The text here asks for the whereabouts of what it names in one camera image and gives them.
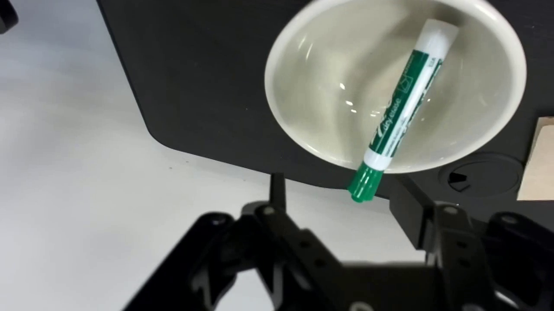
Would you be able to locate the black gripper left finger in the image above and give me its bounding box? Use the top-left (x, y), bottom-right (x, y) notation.
top-left (124, 172), bottom-right (349, 311)

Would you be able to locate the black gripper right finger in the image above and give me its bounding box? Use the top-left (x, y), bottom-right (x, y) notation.
top-left (388, 175), bottom-right (554, 311)

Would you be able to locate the green and white marker pen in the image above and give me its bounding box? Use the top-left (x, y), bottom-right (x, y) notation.
top-left (345, 16), bottom-right (463, 206)

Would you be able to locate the white ceramic bowl mug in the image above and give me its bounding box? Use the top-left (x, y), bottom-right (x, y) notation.
top-left (264, 0), bottom-right (530, 177)

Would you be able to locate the tan cloth near cup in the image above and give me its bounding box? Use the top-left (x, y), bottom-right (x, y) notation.
top-left (515, 116), bottom-right (554, 203)

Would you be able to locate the black rounded table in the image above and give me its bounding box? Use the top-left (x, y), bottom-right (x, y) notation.
top-left (94, 0), bottom-right (554, 213)

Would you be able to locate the round table cable grommet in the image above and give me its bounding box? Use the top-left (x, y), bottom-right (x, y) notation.
top-left (442, 153), bottom-right (527, 196)

